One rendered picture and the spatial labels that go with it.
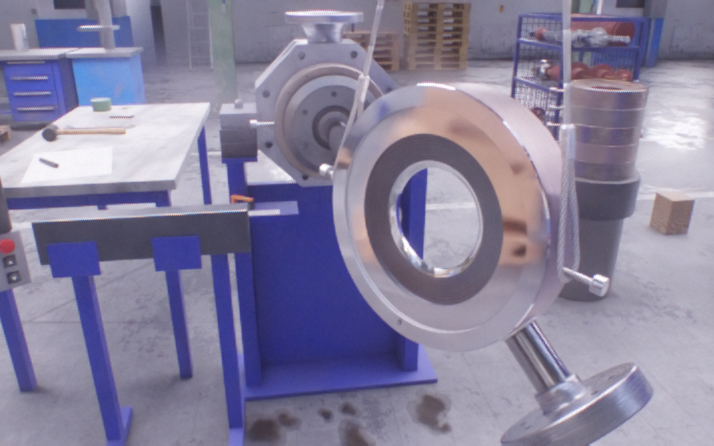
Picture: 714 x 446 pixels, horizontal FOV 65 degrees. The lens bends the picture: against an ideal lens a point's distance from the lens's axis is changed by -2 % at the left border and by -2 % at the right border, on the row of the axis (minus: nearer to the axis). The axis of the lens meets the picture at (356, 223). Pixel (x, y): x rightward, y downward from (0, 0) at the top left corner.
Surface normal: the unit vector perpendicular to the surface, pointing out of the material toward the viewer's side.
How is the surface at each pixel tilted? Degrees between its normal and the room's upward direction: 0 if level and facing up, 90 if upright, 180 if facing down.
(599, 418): 52
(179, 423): 0
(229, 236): 90
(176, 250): 90
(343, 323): 90
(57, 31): 90
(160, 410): 0
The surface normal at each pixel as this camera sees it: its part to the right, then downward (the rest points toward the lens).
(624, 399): 0.22, -0.44
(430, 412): 0.00, -0.93
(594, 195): -0.29, 0.36
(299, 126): 0.15, 0.37
